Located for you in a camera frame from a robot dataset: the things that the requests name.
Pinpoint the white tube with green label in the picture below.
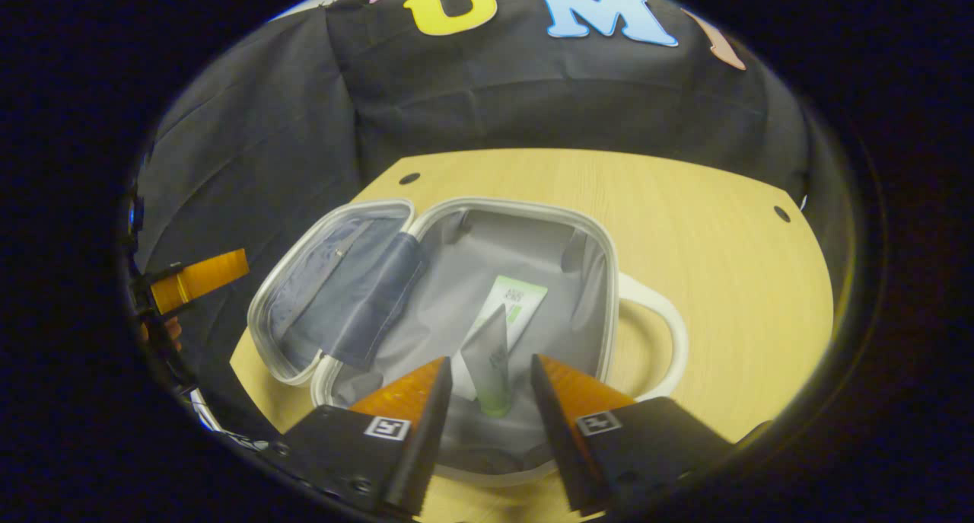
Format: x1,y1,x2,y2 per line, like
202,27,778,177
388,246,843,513
453,275,549,402

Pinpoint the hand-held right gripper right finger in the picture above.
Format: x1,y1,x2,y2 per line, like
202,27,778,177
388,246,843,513
530,353,735,518

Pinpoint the white suitcase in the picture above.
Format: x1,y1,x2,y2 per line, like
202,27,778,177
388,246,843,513
247,196,689,487

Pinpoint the black backdrop cloth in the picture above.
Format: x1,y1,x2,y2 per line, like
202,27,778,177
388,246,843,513
126,0,853,440

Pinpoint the grey tube with green cap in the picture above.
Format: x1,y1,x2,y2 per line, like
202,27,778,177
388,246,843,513
460,304,515,418

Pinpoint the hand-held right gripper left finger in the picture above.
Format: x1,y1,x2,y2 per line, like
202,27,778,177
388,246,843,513
270,357,454,518

